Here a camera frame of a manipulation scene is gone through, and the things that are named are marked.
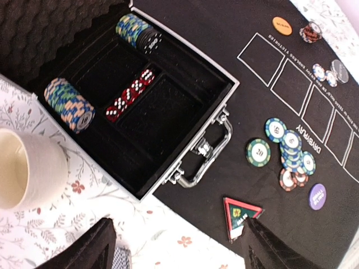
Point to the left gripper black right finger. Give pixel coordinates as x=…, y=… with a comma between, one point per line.
x=263, y=249

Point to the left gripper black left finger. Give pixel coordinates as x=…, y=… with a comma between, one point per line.
x=94, y=249

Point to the blue playing card deck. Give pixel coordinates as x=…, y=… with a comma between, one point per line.
x=122, y=258

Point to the purple small blind button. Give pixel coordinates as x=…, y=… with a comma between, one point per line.
x=317, y=196

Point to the chip pile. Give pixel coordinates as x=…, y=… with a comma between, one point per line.
x=298, y=165

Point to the green twenty chip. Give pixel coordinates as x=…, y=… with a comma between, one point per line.
x=258, y=152

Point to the blue ten chip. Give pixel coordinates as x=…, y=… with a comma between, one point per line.
x=319, y=72
x=331, y=78

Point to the black round dealer button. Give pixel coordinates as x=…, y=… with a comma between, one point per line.
x=340, y=71

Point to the green poker chip stack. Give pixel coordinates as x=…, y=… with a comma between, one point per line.
x=138, y=33

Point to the red black chip stack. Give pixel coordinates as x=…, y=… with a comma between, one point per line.
x=311, y=33

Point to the orange big blind button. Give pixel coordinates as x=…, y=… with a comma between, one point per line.
x=282, y=26

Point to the black red triangle button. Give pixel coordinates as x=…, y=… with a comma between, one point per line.
x=236, y=212

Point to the black poker play mat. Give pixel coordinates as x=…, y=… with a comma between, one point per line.
x=275, y=78

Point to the cream ceramic cup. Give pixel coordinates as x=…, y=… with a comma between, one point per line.
x=33, y=170

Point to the aluminium poker chip case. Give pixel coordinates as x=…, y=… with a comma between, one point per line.
x=141, y=101

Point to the dice row in case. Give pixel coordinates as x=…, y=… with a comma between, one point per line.
x=130, y=94

